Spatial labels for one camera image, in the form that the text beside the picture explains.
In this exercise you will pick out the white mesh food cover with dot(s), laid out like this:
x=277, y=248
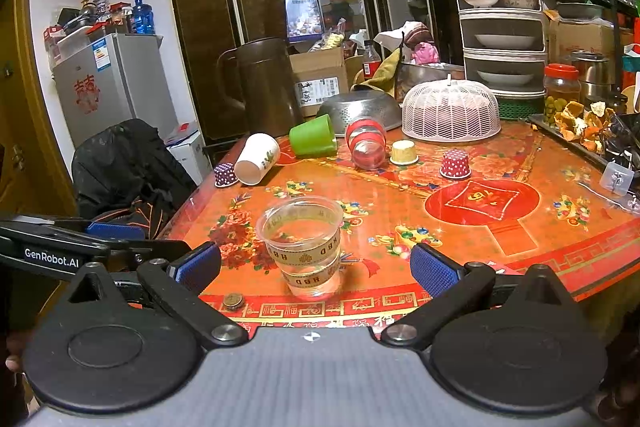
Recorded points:
x=450, y=111

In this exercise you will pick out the coin on table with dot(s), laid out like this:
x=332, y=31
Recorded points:
x=233, y=301

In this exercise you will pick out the blue white snack bag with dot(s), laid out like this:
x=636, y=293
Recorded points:
x=303, y=20

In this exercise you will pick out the black jacket on chair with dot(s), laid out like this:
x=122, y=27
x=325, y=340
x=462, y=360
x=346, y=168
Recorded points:
x=125, y=175

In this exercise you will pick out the red cap drink bottle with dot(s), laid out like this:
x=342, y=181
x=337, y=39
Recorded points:
x=371, y=60

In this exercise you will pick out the red polka dot cupcake cup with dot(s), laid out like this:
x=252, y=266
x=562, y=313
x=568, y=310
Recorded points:
x=455, y=165

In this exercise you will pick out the small clear plastic box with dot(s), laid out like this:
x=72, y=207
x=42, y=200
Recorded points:
x=616, y=178

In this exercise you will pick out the tray of dried orange peels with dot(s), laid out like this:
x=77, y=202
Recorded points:
x=596, y=133

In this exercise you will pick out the green plastic cup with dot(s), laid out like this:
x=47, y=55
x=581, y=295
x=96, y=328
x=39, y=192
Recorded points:
x=314, y=138

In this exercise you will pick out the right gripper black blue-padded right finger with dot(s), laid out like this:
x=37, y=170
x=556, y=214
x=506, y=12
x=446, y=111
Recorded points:
x=454, y=290

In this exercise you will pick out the metal colander bowl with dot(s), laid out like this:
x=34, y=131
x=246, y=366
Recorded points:
x=343, y=109

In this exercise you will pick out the cardboard box with label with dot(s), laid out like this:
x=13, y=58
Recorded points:
x=318, y=75

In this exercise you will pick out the blue water bottle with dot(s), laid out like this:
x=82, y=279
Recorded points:
x=142, y=18

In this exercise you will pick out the purple polka dot cupcake cup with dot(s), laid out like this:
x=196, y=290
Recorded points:
x=224, y=175

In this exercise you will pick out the silver mini fridge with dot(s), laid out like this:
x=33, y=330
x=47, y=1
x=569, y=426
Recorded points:
x=116, y=78

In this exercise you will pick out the white paper cup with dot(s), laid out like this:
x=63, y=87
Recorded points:
x=260, y=153

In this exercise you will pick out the clear plastic cup with ribbon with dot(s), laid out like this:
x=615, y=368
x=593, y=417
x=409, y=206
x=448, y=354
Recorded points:
x=303, y=238

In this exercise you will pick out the glass jar with red bands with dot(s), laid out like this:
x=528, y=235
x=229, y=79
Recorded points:
x=366, y=141

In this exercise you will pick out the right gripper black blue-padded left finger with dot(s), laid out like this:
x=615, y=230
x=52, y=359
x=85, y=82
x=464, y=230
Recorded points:
x=176, y=287

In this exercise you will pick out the yellow cupcake liner cup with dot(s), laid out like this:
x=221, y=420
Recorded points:
x=403, y=153

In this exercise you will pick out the white box beside fridge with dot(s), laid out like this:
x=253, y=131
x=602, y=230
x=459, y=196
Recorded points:
x=187, y=145

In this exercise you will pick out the glass jar with red lid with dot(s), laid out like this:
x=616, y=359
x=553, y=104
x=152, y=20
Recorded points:
x=561, y=85

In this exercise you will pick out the dark brown pitcher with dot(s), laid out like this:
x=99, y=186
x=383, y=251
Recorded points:
x=267, y=84

